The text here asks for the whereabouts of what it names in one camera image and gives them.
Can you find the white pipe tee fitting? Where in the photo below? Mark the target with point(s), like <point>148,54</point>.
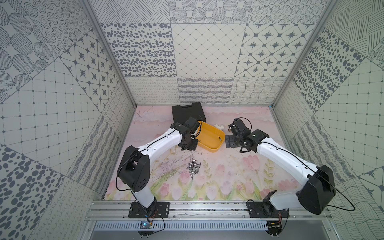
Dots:
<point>220,127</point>

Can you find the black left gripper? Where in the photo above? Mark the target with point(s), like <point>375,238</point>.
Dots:
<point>188,142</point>

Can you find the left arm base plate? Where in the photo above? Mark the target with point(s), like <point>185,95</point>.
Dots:
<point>155,210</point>

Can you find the pile of metal bits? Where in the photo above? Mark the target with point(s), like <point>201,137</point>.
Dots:
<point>193,167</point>

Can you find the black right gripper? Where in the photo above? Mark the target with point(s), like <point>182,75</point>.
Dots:
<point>230,141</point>

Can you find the black plastic tool case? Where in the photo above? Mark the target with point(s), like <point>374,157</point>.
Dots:
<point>182,113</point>

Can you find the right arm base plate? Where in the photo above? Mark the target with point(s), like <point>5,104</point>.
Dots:
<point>265,210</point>

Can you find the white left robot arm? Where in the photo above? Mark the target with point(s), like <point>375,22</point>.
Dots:
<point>135,167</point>

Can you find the small green circuit board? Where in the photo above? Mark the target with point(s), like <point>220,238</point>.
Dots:
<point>145,225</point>

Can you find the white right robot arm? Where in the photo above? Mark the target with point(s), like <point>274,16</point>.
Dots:
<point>316,184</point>

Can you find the aluminium mounting rail frame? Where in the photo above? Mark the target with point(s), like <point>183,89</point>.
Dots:
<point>197,216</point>

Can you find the yellow plastic storage box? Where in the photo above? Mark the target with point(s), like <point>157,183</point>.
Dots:
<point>209,138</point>

